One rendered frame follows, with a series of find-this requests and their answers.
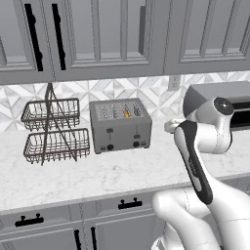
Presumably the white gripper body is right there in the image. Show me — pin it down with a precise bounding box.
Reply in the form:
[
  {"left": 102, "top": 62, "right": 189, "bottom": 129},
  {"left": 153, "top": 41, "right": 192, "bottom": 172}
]
[{"left": 163, "top": 118, "right": 186, "bottom": 135}]

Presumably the orange bread slice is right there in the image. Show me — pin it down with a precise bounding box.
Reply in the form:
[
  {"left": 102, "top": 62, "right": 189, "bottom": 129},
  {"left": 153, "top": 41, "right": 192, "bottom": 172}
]
[{"left": 121, "top": 105, "right": 131, "bottom": 119}]

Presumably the grey four-slot toaster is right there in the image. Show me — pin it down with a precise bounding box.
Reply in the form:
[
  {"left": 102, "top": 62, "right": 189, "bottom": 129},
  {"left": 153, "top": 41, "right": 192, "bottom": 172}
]
[{"left": 88, "top": 97, "right": 153, "bottom": 155}]

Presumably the grey countertop oven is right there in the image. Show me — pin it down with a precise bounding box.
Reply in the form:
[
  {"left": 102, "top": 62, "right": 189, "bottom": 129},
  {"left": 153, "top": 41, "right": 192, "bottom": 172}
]
[{"left": 182, "top": 80, "right": 250, "bottom": 132}]

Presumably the grey drawer front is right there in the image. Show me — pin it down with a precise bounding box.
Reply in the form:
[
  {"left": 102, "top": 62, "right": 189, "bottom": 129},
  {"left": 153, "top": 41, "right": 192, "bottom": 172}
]
[
  {"left": 93, "top": 190, "right": 160, "bottom": 217},
  {"left": 0, "top": 204, "right": 84, "bottom": 236}
]

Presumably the grey base cupboard door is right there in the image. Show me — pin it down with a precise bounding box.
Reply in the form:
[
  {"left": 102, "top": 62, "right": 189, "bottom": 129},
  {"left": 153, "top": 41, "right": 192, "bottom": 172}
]
[
  {"left": 0, "top": 224, "right": 86, "bottom": 250},
  {"left": 85, "top": 209, "right": 165, "bottom": 250}
]

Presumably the white wall outlet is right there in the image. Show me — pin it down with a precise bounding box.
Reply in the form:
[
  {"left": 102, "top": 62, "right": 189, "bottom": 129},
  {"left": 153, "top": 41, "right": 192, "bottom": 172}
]
[{"left": 168, "top": 74, "right": 182, "bottom": 92}]

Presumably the black drawer handle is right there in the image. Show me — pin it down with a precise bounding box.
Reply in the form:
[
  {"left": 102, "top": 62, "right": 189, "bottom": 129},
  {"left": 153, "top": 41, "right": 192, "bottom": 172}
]
[
  {"left": 14, "top": 212, "right": 45, "bottom": 229},
  {"left": 117, "top": 196, "right": 144, "bottom": 211}
]

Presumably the dark grey long cupboard handle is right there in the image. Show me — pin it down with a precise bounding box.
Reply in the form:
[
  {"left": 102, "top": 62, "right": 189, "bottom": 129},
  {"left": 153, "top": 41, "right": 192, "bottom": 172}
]
[{"left": 138, "top": 4, "right": 147, "bottom": 57}]

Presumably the grey wall cupboard door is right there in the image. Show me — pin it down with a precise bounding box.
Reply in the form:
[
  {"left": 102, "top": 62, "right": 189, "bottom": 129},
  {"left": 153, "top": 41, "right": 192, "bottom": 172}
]
[
  {"left": 161, "top": 0, "right": 250, "bottom": 76},
  {"left": 0, "top": 0, "right": 56, "bottom": 85},
  {"left": 41, "top": 0, "right": 165, "bottom": 82}
]

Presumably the dark two-tier wire basket stand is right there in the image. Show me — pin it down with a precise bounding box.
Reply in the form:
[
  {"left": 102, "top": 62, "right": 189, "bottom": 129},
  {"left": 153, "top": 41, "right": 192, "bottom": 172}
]
[{"left": 20, "top": 82, "right": 92, "bottom": 167}]

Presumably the black base cupboard handle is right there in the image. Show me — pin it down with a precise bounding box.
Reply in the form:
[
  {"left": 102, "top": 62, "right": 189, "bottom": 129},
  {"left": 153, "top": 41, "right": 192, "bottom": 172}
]
[
  {"left": 73, "top": 229, "right": 83, "bottom": 250},
  {"left": 90, "top": 226, "right": 99, "bottom": 250}
]

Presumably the black long cupboard handle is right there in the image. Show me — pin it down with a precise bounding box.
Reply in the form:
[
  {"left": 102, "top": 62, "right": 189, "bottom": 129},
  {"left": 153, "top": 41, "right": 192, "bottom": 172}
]
[
  {"left": 23, "top": 3, "right": 44, "bottom": 72},
  {"left": 51, "top": 3, "right": 67, "bottom": 71}
]

